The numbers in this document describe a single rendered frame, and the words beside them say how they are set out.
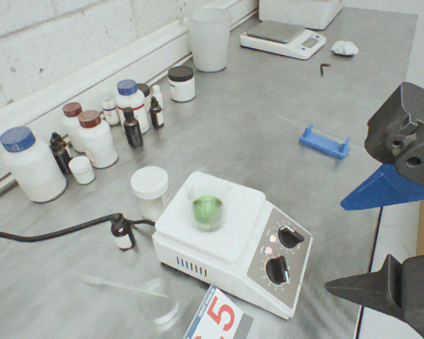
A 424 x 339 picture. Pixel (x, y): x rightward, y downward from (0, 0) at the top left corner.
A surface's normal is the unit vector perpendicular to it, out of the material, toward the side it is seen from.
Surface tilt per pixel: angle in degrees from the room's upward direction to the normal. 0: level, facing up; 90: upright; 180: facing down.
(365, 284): 65
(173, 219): 0
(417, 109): 17
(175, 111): 0
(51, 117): 90
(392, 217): 0
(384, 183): 83
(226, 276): 90
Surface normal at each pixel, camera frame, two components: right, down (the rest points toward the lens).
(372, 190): -0.37, 0.56
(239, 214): -0.03, -0.73
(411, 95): 0.25, -0.64
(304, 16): -0.52, 0.64
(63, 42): 0.86, 0.33
